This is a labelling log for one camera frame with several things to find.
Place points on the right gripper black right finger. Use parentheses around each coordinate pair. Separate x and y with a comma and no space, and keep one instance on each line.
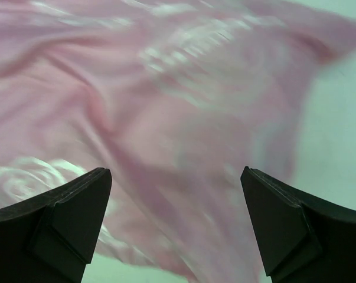
(301,238)

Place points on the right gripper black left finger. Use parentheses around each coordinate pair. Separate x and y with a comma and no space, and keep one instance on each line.
(51,237)

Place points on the pink floral pillowcase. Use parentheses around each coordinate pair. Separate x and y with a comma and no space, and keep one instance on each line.
(175,98)

